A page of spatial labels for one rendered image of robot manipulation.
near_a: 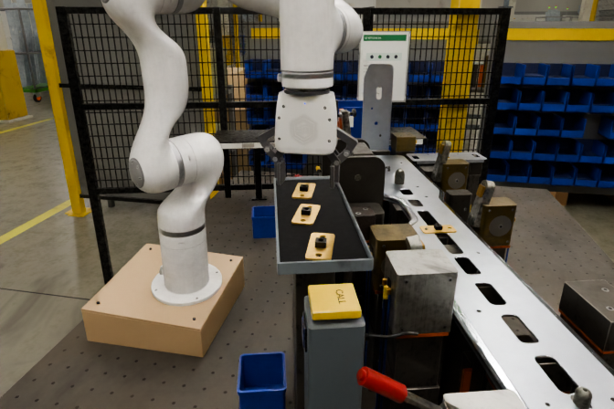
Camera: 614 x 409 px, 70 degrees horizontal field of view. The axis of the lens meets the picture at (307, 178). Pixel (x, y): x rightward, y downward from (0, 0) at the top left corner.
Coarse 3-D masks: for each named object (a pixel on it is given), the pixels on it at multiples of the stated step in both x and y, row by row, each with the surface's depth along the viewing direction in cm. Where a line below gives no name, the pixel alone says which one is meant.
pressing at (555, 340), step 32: (384, 160) 165; (384, 192) 133; (416, 192) 133; (416, 224) 112; (448, 224) 112; (448, 256) 97; (480, 256) 97; (512, 288) 85; (480, 320) 75; (544, 320) 75; (480, 352) 68; (512, 352) 68; (544, 352) 68; (576, 352) 68; (512, 384) 62; (544, 384) 62; (576, 384) 62; (608, 384) 62
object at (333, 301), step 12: (312, 288) 57; (324, 288) 57; (336, 288) 57; (348, 288) 57; (312, 300) 54; (324, 300) 54; (336, 300) 54; (348, 300) 54; (312, 312) 52; (324, 312) 52; (336, 312) 52; (348, 312) 52; (360, 312) 52
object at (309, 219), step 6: (306, 204) 82; (312, 204) 82; (300, 210) 80; (306, 210) 77; (312, 210) 80; (318, 210) 80; (294, 216) 77; (300, 216) 77; (306, 216) 77; (312, 216) 77; (294, 222) 75; (300, 222) 75; (306, 222) 75; (312, 222) 75
